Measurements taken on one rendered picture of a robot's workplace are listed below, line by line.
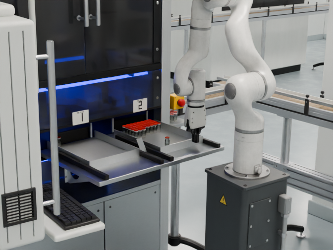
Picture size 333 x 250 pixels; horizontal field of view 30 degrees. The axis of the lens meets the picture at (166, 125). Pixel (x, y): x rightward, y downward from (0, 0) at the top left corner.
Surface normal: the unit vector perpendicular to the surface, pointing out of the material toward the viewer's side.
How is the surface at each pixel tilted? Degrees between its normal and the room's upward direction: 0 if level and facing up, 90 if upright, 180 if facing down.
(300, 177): 90
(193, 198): 0
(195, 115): 88
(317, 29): 90
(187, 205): 0
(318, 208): 90
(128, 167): 0
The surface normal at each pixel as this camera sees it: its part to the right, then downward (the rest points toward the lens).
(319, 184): -0.76, 0.18
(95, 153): 0.01, -0.96
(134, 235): 0.65, 0.22
